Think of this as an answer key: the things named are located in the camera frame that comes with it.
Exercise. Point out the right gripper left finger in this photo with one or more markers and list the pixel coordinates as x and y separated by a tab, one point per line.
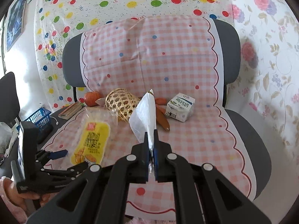
99	194

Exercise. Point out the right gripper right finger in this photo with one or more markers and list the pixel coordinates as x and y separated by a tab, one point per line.
201	193

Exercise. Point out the yellow snack wrapper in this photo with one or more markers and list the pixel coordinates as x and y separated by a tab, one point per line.
96	130

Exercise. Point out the white plastic bag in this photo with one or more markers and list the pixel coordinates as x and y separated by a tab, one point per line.
143	119

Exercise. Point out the person's left hand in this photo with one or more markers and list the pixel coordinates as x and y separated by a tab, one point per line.
9	189

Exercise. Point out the pink fluffy rug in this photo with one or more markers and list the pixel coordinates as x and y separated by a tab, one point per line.
136	220

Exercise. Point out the blue plastic basket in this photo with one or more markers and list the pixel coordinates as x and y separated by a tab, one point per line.
41	119

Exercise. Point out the black chair at left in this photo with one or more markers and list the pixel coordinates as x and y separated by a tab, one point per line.
10	107

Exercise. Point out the wooden book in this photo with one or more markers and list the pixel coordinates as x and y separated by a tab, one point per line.
71	110

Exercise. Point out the white milk carton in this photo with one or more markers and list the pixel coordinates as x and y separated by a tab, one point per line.
180	107

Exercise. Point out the woven bamboo basket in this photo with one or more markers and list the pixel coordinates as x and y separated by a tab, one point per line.
122	102

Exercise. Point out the orange fruit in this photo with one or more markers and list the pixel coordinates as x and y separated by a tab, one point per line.
90	98

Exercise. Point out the pink checkered cloth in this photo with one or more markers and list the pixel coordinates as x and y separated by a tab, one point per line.
171	55

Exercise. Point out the floral pattern sheet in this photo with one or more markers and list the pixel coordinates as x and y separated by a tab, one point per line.
268	32

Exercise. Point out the blue framed picture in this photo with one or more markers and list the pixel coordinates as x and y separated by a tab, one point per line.
14	22

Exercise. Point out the polka dot balloon sheet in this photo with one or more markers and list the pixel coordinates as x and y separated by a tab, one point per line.
57	21

